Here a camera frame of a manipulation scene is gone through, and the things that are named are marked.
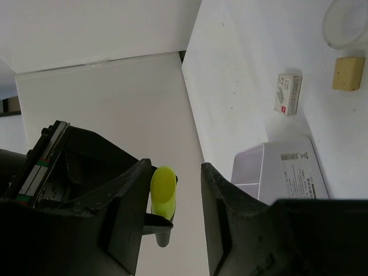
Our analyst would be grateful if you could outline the right white divided organizer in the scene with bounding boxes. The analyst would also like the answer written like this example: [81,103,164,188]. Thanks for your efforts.
[231,136,329,205]

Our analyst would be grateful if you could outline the black yellow highlighter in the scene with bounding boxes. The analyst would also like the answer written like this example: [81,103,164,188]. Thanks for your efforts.
[143,166,178,248]

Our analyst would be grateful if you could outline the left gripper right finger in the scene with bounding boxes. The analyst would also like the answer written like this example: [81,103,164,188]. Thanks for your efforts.
[201,163,367,275]

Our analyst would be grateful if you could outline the white staples box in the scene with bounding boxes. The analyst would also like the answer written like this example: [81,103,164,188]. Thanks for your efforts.
[274,74,302,116]

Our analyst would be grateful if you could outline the tan eraser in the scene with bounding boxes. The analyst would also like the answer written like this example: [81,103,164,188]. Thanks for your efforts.
[332,56,366,91]

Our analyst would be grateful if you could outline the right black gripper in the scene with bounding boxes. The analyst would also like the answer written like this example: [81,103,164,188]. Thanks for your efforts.
[1,121,138,208]

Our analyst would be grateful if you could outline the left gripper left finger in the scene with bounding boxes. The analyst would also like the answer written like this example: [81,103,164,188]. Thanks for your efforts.
[1,159,152,275]

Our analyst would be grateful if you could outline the clear tape roll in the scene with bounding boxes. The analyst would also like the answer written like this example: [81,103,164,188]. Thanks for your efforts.
[322,0,367,50]

